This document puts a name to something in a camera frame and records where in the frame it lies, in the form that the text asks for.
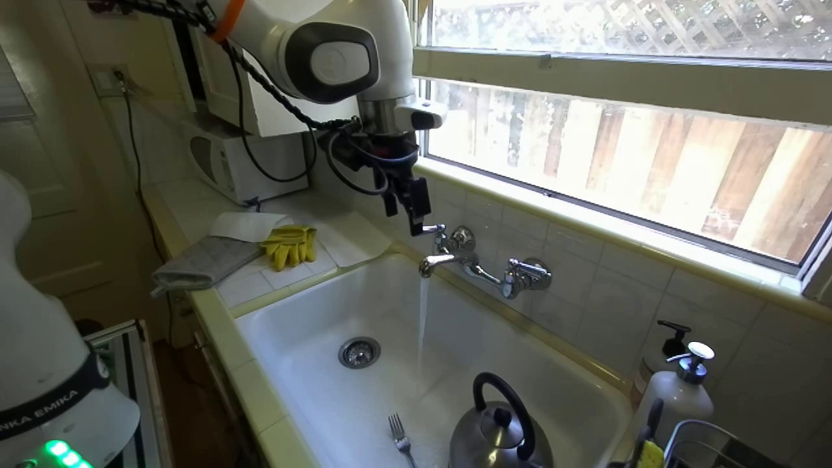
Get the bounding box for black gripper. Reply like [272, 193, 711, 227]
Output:
[346, 124, 434, 240]

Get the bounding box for chrome sink faucet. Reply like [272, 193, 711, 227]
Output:
[420, 222, 477, 259]

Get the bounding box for chrome faucet spout and body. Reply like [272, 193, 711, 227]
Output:
[417, 249, 515, 295]

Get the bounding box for yellow rubber gloves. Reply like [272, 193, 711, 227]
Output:
[256, 224, 320, 272]

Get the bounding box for metal sink drain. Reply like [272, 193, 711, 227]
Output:
[334, 335, 385, 373]

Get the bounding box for white sink basin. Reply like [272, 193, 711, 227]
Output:
[232, 252, 635, 468]

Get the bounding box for grey folded towel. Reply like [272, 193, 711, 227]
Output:
[151, 235, 265, 297]

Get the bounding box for metal fork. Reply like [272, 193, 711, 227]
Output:
[385, 412, 417, 468]

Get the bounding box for dark soap pump bottle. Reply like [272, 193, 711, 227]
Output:
[638, 319, 697, 393]

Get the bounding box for white soap pump bottle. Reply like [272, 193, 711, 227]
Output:
[635, 337, 718, 447]

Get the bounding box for white panelled door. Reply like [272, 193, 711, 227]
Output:
[0, 0, 113, 297]

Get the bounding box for dish drying rack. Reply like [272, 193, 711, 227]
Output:
[661, 415, 792, 468]

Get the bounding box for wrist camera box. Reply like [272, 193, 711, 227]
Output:
[401, 102, 450, 133]

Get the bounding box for chrome lever faucet handle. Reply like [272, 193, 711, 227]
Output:
[502, 254, 555, 302]

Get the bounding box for black cable bundle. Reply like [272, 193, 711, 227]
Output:
[85, 0, 420, 197]

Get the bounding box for white window frame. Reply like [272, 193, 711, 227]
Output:
[410, 0, 832, 272]

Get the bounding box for orange strap on arm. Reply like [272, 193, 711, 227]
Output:
[211, 0, 250, 45]

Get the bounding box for steel kettle with black handle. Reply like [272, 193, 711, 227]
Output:
[446, 373, 555, 468]

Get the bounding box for black power cord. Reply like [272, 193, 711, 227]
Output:
[116, 80, 169, 263]

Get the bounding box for wall power outlet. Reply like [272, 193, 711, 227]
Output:
[87, 63, 131, 98]

